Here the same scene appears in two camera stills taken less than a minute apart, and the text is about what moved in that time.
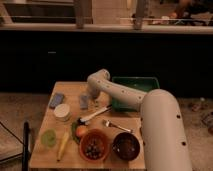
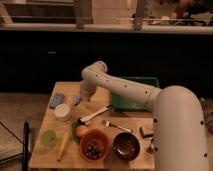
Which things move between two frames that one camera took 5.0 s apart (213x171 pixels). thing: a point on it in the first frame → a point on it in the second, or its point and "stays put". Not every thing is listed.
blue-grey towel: [84, 102] → [76, 100]
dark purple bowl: [125, 146] stays put
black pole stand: [26, 154] stays put
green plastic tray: [138, 83] stays put
